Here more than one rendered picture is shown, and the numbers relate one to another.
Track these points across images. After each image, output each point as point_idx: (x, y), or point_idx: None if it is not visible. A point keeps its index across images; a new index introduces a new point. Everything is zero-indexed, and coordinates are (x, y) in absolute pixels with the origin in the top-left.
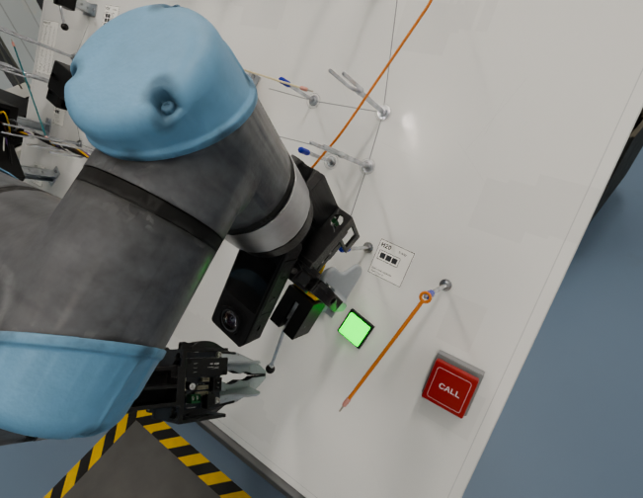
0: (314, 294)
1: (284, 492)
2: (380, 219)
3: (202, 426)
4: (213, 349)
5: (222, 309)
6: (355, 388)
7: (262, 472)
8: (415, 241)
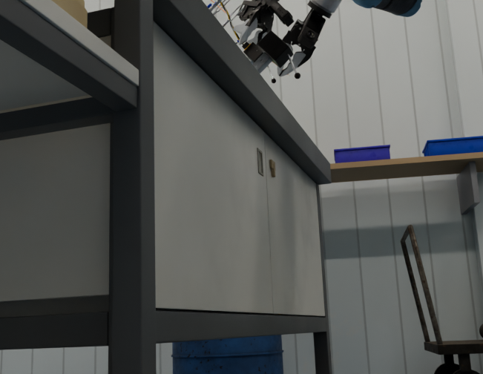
0: (271, 27)
1: (315, 148)
2: None
3: (300, 133)
4: (291, 29)
5: (287, 10)
6: (283, 69)
7: (311, 140)
8: None
